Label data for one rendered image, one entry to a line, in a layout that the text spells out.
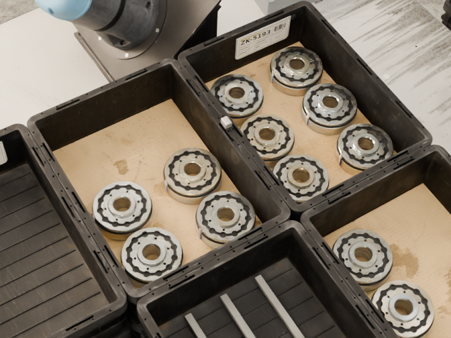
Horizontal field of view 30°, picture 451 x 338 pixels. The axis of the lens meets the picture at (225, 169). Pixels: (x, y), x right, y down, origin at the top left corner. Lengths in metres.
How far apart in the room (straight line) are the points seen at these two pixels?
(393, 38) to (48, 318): 1.02
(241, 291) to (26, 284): 0.36
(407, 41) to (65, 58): 0.77
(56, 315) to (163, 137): 0.39
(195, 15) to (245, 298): 0.58
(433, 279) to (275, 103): 0.45
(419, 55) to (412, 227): 0.55
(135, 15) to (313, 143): 0.44
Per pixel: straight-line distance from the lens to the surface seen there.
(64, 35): 1.91
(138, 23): 1.68
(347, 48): 1.59
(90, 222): 1.34
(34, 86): 1.82
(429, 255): 1.48
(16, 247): 1.46
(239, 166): 1.44
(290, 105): 1.61
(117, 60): 1.75
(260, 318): 1.38
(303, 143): 1.56
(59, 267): 1.43
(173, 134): 1.56
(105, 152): 1.54
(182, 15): 1.67
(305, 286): 1.41
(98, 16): 1.62
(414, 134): 1.51
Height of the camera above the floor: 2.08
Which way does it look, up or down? 56 degrees down
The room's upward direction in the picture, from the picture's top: 4 degrees clockwise
